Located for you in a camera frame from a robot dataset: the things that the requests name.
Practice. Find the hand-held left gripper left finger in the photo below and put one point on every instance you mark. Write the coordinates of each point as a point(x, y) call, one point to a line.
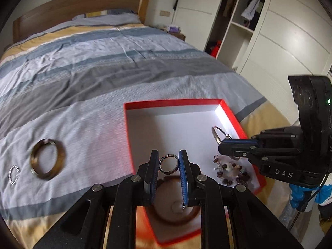
point(149, 171)

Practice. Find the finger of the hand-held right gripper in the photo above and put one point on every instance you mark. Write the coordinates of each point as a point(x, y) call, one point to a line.
point(238, 151)
point(238, 142)

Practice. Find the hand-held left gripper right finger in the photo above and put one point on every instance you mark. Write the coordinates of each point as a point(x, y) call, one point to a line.
point(184, 176)

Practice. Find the thin silver bangles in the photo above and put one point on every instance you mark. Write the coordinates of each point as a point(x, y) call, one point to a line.
point(213, 132)

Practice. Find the amber bangle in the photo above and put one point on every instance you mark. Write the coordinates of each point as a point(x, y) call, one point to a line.
point(171, 220)

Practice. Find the red cardboard box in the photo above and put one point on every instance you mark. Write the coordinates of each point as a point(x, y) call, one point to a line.
point(168, 127)

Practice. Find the dark brown bangle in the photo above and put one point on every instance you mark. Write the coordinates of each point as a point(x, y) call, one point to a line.
point(33, 160)

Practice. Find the person's right hand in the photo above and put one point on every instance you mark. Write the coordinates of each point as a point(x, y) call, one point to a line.
point(298, 195)

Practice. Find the red object in wardrobe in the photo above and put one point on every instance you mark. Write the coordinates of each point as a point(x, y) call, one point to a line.
point(215, 50)

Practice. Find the white wardrobe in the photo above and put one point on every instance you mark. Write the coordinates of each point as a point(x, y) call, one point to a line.
point(285, 31)

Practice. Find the wooden nightstand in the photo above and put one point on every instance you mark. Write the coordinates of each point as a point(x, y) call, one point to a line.
point(179, 36)

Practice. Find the purple tissue box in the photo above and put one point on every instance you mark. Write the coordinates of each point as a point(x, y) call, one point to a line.
point(173, 28)

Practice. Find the striped hanging shirt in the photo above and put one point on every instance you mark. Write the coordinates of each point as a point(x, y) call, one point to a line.
point(253, 7)

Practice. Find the striped pillow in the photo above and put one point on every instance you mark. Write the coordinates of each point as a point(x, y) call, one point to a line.
point(109, 18)

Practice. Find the wooden headboard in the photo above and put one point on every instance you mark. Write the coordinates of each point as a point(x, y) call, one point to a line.
point(77, 5)

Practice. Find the wall socket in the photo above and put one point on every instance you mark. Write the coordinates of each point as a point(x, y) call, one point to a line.
point(164, 13)

